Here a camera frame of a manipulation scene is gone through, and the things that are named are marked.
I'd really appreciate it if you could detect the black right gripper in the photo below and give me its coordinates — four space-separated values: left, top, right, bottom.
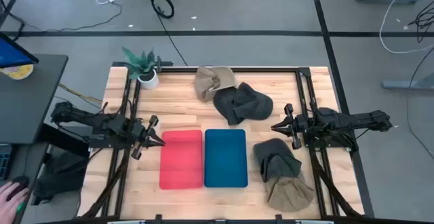
271 102 308 151

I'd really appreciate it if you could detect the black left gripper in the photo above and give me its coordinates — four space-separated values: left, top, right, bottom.
130 114 167 161

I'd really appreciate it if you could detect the dark grey fabric cap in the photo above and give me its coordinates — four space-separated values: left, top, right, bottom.
212 81 274 126
252 138 302 183

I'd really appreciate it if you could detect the tan fabric hat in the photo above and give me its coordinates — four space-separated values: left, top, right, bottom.
264 172 315 213
194 65 237 103

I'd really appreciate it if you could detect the red translucent plastic bin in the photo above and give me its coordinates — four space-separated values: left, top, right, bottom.
159 129 204 190

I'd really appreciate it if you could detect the white plant pot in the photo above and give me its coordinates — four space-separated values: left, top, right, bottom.
137 69 160 90

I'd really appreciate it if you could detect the blue translucent plastic bin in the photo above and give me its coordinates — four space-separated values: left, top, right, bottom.
203 128 249 189

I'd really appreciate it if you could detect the green artificial plant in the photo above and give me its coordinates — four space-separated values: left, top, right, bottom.
121 46 161 81

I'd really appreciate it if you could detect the black fabric bag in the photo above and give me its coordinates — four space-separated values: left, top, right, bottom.
32 151 90 206

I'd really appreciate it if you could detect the black desk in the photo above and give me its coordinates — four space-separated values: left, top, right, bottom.
0 54 69 145

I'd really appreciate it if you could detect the dark computer mouse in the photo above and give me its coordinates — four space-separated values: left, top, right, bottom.
8 175 30 201

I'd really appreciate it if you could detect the black keyboard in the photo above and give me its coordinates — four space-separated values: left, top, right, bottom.
0 144 14 181

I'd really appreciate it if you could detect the yellow round container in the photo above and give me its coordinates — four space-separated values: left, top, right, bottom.
0 63 35 81

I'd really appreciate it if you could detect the person's hand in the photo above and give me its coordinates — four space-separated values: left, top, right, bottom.
0 181 30 224

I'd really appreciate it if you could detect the monitor with blue screen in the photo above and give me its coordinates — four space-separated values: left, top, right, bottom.
0 32 40 69

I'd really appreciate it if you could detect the black aluminium table frame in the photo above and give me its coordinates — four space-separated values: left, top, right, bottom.
77 60 376 224

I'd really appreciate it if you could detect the yellow cable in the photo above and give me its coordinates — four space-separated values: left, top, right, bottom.
58 83 103 105

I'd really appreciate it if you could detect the thin black floor cable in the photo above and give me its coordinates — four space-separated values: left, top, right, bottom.
0 0 123 33
406 47 434 160

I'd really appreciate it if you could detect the long white cable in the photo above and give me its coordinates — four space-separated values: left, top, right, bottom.
378 0 434 55

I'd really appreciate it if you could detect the black cable bundle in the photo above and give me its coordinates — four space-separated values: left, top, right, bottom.
408 1 434 43

